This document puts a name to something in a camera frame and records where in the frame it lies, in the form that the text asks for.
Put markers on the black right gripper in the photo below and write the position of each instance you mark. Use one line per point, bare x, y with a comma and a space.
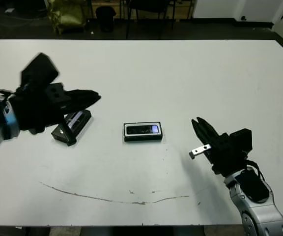
227, 157

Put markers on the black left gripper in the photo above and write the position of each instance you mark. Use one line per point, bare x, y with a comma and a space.
33, 110

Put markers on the black box lid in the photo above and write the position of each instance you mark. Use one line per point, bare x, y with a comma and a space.
81, 120

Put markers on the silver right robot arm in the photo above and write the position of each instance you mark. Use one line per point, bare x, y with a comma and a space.
257, 214

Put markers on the black box base white inlay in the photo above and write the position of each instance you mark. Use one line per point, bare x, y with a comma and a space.
142, 138

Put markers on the black trash bin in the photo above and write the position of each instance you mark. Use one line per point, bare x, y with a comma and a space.
105, 18

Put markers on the yellow-green bag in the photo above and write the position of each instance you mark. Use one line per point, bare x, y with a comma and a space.
66, 16

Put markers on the white paper sheet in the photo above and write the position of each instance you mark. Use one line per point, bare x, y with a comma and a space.
10, 10

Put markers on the black mesh office chair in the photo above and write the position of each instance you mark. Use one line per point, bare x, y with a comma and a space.
150, 5

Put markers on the black round door stop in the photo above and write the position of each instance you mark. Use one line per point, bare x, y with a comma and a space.
243, 17

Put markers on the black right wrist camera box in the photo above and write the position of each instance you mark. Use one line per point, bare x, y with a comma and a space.
241, 140

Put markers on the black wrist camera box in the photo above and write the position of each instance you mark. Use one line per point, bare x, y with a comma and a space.
39, 68
241, 140

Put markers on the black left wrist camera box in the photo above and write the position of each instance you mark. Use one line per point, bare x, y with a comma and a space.
39, 68

